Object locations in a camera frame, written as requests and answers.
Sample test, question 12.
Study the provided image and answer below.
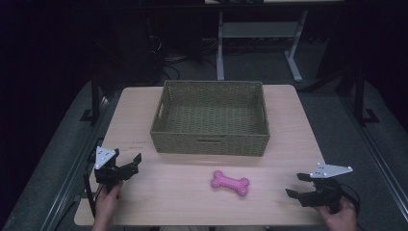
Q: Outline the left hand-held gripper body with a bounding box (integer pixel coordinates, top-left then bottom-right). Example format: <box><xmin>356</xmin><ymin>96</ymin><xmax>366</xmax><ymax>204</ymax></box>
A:
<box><xmin>93</xmin><ymin>145</ymin><xmax>133</xmax><ymax>193</ymax></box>

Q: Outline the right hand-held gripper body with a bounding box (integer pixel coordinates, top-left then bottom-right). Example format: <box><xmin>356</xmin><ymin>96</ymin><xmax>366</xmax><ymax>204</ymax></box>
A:
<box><xmin>298</xmin><ymin>162</ymin><xmax>354</xmax><ymax>215</ymax></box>

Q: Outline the pink bone dog toy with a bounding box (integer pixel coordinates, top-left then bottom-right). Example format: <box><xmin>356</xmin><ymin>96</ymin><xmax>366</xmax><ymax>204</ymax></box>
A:
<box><xmin>210</xmin><ymin>169</ymin><xmax>251</xmax><ymax>197</ymax></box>

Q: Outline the green woven basket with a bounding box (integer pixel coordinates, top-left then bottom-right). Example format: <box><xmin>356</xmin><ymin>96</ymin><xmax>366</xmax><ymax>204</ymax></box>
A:
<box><xmin>149</xmin><ymin>79</ymin><xmax>271</xmax><ymax>158</ymax></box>

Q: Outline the person's left hand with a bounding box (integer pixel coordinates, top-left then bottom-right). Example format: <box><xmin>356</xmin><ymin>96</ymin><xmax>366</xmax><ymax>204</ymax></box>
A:
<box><xmin>93</xmin><ymin>180</ymin><xmax>125</xmax><ymax>225</ymax></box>

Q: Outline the person's right hand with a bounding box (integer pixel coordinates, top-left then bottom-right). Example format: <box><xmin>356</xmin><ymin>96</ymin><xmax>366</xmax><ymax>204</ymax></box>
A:
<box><xmin>315</xmin><ymin>195</ymin><xmax>358</xmax><ymax>231</ymax></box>

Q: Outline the black metal stand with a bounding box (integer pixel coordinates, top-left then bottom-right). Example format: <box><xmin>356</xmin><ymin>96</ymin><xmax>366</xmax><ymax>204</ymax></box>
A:
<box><xmin>79</xmin><ymin>68</ymin><xmax>104</xmax><ymax>123</ymax></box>
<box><xmin>352</xmin><ymin>68</ymin><xmax>380</xmax><ymax>125</ymax></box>

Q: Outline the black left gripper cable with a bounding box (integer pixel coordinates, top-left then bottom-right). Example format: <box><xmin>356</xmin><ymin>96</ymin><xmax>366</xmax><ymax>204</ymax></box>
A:
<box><xmin>83</xmin><ymin>147</ymin><xmax>107</xmax><ymax>219</ymax></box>

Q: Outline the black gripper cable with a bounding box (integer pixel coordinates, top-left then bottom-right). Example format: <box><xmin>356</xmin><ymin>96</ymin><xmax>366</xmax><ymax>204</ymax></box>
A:
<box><xmin>83</xmin><ymin>147</ymin><xmax>107</xmax><ymax>219</ymax></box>
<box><xmin>339</xmin><ymin>182</ymin><xmax>361</xmax><ymax>210</ymax></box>

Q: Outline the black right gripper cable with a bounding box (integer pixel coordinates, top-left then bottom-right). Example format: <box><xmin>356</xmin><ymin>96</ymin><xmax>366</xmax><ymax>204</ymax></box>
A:
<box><xmin>339</xmin><ymin>182</ymin><xmax>361</xmax><ymax>210</ymax></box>

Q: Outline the grey metal floor rail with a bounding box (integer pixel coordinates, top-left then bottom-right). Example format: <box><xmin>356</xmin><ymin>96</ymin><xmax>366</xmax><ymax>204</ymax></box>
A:
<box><xmin>339</xmin><ymin>94</ymin><xmax>408</xmax><ymax>223</ymax></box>
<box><xmin>39</xmin><ymin>94</ymin><xmax>112</xmax><ymax>231</ymax></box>

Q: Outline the bundle of floor cables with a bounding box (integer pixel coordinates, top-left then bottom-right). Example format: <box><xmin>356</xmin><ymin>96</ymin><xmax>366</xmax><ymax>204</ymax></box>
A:
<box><xmin>145</xmin><ymin>34</ymin><xmax>219</xmax><ymax>81</ymax></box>

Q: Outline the grey metal desk frame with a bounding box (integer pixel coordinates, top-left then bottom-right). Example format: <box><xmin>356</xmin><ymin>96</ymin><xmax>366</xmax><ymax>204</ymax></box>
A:
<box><xmin>216</xmin><ymin>9</ymin><xmax>310</xmax><ymax>84</ymax></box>

